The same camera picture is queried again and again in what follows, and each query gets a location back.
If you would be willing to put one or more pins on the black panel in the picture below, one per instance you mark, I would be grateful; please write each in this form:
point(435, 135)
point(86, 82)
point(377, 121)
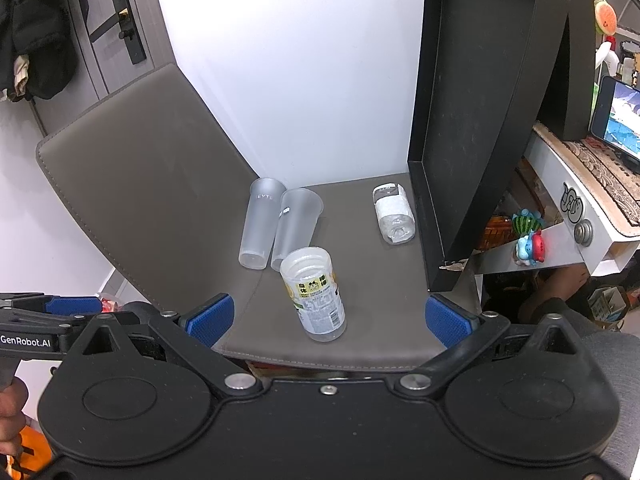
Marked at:
point(580, 85)

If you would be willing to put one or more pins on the person's left hand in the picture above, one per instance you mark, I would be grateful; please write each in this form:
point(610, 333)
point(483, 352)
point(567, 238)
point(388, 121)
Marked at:
point(10, 405)

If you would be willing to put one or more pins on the person's grey pants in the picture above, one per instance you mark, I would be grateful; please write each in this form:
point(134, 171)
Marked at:
point(610, 370)

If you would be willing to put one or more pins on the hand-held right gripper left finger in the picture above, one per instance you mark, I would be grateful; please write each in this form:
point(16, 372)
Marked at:
point(210, 321)

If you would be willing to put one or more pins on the black box lid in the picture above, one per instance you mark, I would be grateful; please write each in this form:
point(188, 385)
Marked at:
point(475, 110)

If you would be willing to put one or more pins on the patterned desk mat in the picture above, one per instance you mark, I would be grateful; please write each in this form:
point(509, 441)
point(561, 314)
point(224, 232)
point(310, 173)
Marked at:
point(600, 180)

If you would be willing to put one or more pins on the phone with lit screen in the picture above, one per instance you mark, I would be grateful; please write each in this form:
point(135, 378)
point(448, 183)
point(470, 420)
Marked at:
point(617, 117)

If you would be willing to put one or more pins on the grey door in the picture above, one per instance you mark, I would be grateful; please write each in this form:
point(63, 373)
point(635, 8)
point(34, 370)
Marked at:
point(100, 80)

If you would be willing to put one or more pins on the frosted plastic cup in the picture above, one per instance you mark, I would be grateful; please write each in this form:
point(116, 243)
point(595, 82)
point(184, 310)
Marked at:
point(297, 225)
point(260, 220)

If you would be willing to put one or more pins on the watermelon slice plush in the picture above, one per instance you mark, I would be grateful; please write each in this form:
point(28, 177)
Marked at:
point(606, 17)

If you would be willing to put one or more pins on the black jacket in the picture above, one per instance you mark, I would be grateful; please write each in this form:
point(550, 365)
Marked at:
point(40, 25)

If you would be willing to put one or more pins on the white drawer with knob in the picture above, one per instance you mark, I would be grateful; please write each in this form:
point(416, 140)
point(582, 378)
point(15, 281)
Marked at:
point(550, 175)

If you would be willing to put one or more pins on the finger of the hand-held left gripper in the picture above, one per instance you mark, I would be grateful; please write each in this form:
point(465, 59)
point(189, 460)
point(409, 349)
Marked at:
point(70, 305)

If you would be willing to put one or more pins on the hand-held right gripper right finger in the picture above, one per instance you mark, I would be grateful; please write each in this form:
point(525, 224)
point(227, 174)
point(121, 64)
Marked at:
point(447, 325)

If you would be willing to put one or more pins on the grey leather chair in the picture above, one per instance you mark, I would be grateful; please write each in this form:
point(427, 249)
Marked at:
point(150, 185)

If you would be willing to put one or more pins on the small cardboard box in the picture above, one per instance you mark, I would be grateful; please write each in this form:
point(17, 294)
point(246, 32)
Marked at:
point(608, 306)

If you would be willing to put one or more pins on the blue and red toy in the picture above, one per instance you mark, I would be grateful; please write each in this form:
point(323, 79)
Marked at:
point(531, 251)

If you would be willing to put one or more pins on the clear bottle with white label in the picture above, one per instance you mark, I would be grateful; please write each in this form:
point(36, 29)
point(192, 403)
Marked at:
point(395, 212)

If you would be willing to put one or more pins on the green watermelon toy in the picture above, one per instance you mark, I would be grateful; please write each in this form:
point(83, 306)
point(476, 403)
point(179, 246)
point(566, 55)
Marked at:
point(527, 221)

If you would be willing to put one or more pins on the orange bag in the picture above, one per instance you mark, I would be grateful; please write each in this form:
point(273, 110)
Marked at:
point(30, 452)

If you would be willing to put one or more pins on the black and white sticker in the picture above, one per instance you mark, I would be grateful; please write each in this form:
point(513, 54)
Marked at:
point(571, 203)

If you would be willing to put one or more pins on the clear cup with yellow label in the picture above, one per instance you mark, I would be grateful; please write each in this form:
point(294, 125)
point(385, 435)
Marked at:
point(317, 300)

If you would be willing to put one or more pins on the metal drawer knob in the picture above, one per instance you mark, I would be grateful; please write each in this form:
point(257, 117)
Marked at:
point(583, 233)

